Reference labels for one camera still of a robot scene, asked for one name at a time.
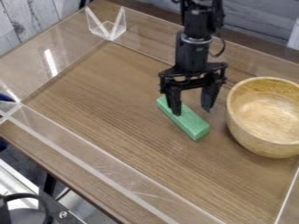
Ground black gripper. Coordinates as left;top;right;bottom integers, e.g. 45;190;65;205
159;32;228;116

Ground green rectangular block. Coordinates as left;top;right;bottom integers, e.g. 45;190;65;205
156;96;211;141

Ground brown wooden bowl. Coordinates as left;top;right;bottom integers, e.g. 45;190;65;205
225;77;299;158

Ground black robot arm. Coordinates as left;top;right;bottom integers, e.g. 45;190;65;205
159;0;228;116

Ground clear acrylic tray walls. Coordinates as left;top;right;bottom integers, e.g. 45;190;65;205
0;2;299;224

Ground blue object at edge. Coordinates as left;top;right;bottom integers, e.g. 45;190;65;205
0;93;14;102

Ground black table leg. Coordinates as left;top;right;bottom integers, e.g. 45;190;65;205
42;174;57;196

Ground grey metal bracket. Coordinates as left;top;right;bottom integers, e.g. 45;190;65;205
48;202;86;224

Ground black cable loop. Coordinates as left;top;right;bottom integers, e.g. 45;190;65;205
0;192;54;224

